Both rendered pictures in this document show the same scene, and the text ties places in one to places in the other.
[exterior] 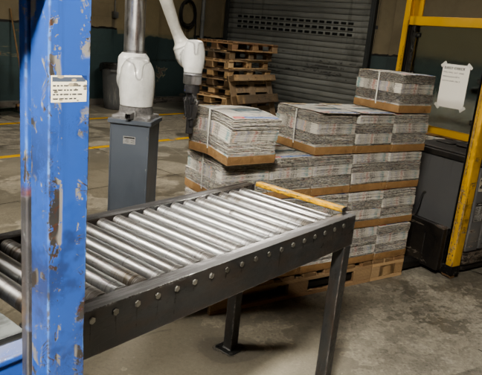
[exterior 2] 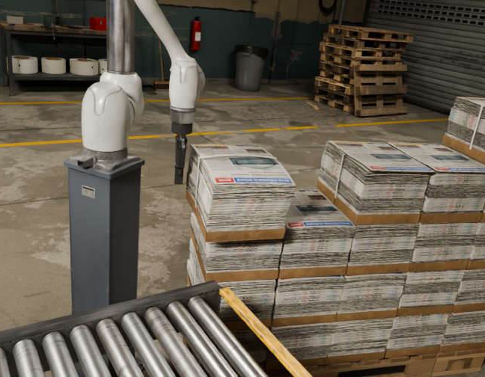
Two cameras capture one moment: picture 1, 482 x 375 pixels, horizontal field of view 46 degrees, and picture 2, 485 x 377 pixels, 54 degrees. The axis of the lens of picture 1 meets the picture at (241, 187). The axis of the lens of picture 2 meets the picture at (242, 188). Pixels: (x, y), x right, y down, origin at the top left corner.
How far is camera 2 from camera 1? 1.32 m
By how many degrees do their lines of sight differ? 17
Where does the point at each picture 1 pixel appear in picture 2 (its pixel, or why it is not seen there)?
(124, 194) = (87, 255)
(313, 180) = (352, 256)
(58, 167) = not seen: outside the picture
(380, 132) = (467, 195)
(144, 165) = (106, 225)
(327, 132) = (379, 195)
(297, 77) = (432, 68)
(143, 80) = (104, 117)
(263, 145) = (266, 216)
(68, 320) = not seen: outside the picture
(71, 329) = not seen: outside the picture
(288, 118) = (334, 164)
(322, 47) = (465, 37)
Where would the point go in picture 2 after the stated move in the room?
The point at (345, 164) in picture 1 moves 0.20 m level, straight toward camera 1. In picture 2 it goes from (406, 237) to (394, 256)
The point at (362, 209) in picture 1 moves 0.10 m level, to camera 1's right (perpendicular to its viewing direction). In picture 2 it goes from (428, 292) to (452, 299)
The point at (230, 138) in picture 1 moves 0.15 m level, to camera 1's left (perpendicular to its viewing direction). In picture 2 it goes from (211, 208) to (170, 197)
